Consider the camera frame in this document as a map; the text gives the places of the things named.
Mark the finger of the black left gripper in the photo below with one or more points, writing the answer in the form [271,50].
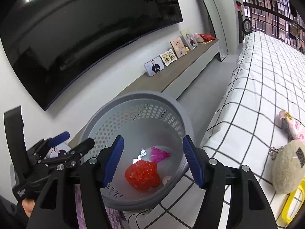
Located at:
[75,154]

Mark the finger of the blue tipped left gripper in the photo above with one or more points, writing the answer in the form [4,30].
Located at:
[51,147]

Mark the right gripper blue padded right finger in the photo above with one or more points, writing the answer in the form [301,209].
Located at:
[249,207]

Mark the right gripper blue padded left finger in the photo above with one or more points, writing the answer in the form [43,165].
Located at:
[56,205]

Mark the red plastic bag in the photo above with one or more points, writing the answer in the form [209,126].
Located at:
[142,175]

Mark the pink snack packet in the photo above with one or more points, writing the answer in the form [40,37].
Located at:
[292,127]

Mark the person's left hand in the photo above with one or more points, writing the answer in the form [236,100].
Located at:
[28,206]

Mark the grey perforated laundry basket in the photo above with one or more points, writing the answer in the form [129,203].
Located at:
[144,119]

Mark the small crumpled foil wrapper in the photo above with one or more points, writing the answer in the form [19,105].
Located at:
[140,156]

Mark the grey tv console shelf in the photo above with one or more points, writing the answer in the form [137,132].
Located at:
[176,78]

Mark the beige plush round cushion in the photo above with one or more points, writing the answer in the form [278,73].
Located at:
[288,168]

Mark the yellow plastic container lid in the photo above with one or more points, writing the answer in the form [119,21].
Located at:
[293,204]

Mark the white checkered bed sheet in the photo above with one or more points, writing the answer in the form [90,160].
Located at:
[268,78]

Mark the red cloth item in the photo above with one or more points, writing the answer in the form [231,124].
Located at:
[207,37]

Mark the leaning standing mirror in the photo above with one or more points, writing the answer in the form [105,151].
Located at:
[218,27]

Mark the black floor fan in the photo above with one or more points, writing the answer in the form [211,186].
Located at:
[247,26]

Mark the black window grille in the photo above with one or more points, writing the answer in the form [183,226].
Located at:
[277,19]

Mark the photo frame man in suit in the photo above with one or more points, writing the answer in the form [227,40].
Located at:
[154,66]

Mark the yellow cartoon photo frame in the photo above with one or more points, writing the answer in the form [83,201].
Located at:
[168,57]

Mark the pink portrait photo frame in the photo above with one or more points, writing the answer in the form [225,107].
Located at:
[178,47]

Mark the black wall television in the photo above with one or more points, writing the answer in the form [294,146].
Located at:
[50,43]

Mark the tilted character photo frame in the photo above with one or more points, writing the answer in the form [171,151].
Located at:
[189,38]

